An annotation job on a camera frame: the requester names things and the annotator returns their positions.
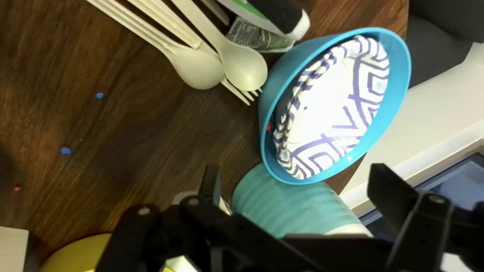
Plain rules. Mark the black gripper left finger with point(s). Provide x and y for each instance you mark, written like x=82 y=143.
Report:
x=202 y=220

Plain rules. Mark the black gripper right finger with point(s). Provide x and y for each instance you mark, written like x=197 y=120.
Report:
x=424 y=220

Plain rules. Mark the white bowl blue pattern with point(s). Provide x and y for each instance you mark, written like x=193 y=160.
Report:
x=330 y=107

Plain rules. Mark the teal and white cup stack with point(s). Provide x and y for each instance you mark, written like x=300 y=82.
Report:
x=294 y=211

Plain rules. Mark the yellow plate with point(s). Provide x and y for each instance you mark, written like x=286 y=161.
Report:
x=79 y=256

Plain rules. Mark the white plastic spoon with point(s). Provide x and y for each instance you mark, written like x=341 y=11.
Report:
x=244 y=67
x=194 y=67

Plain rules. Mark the round wooden table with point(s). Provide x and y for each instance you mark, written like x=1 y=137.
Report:
x=94 y=120

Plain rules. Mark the dark grey armchair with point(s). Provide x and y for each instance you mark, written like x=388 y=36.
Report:
x=441 y=36

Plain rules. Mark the white plastic fork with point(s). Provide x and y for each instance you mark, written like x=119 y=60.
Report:
x=164 y=16

